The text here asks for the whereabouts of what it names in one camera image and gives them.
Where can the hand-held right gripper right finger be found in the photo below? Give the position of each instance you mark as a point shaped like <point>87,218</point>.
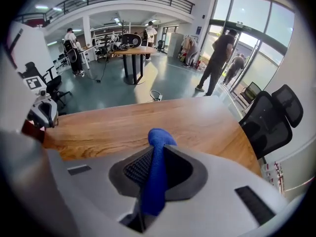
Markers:
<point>222,206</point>

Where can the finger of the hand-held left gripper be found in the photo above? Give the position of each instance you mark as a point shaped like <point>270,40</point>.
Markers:
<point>45,113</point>

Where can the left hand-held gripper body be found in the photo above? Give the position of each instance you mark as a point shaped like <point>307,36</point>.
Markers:
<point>35,83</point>

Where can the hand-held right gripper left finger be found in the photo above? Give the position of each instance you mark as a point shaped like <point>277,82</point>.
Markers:
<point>93,194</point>

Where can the blue cloth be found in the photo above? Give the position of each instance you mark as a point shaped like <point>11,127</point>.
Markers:
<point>158,157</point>

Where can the small black office chair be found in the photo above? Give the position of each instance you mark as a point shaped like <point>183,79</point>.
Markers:
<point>55,83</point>

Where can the row of clear bottles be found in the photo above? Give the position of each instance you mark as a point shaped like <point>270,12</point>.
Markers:
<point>274,176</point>

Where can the black mesh office chair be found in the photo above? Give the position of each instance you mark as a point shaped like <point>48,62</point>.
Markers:
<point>269,122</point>

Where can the round wooden table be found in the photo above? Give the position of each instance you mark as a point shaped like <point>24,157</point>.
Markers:
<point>134,51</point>

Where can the black oval device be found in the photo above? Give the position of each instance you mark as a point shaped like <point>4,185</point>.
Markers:
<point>132,41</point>

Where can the red white containers pile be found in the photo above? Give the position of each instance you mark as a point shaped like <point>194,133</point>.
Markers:
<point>200,64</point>

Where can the grey metal locker cabinet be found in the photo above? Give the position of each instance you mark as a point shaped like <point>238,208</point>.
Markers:
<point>175,44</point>

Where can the glass entrance doors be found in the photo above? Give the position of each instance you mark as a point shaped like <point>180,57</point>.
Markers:
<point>251,33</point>

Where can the metal frame chair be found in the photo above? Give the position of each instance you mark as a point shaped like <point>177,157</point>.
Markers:
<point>250,92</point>

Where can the blue wall sign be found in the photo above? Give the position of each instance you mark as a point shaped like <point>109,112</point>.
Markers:
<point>199,31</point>

